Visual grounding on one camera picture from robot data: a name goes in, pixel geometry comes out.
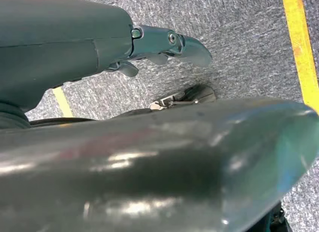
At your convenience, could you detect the glossy silver robot leg shell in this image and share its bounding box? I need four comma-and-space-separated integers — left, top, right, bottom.
0, 96, 319, 232

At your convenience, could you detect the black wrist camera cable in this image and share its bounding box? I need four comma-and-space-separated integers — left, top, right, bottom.
29, 116, 96, 127

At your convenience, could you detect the yellow floor tape outline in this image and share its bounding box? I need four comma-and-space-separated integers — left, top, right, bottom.
51, 86, 74, 119
281, 0, 319, 114

